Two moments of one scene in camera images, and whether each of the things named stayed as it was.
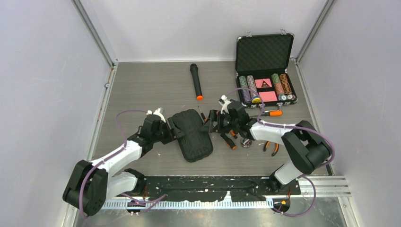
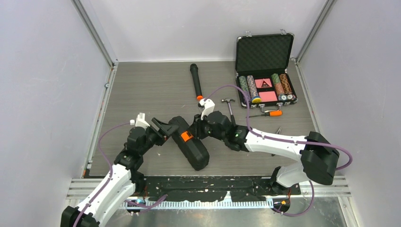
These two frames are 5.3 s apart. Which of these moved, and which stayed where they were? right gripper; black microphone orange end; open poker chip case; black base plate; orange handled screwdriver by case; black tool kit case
Moved: right gripper; black tool kit case
Stayed: black base plate; orange handled screwdriver by case; open poker chip case; black microphone orange end
